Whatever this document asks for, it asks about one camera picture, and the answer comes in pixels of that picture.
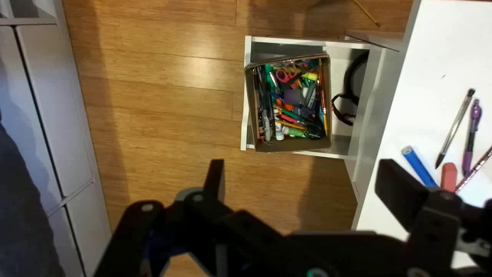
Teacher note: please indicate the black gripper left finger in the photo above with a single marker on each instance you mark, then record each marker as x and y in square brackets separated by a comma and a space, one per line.
[216, 179]

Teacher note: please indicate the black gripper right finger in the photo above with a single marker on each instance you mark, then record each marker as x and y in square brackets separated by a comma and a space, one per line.
[402, 193]

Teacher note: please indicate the blue marker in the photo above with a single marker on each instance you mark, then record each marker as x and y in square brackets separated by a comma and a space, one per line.
[419, 167]

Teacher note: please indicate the white desk drawer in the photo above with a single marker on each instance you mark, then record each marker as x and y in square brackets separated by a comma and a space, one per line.
[339, 139]

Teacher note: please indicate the brown cardboard box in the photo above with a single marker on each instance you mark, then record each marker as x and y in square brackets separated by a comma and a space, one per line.
[253, 102]

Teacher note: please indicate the white desk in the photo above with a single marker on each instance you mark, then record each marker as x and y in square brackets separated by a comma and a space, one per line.
[436, 52]

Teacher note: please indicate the pink eraser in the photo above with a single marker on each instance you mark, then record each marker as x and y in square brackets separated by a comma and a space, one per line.
[450, 178]

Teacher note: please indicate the pink pencil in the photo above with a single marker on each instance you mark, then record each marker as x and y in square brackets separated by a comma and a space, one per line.
[477, 167]

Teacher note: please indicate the purple pen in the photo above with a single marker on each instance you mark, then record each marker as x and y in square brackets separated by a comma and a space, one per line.
[473, 133]

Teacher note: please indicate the green highlighter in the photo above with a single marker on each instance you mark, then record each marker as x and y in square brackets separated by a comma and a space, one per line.
[268, 73]

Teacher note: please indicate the yellow highlighter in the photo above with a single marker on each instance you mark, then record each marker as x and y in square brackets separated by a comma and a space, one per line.
[310, 78]

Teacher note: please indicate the yellow pencil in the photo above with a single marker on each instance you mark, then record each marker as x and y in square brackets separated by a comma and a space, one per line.
[367, 13]

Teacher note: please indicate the dark grey bed cover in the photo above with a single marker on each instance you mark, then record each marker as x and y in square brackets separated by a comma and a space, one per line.
[21, 216]

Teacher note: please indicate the white bed frame drawers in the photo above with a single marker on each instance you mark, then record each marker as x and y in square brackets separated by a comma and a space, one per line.
[47, 102]

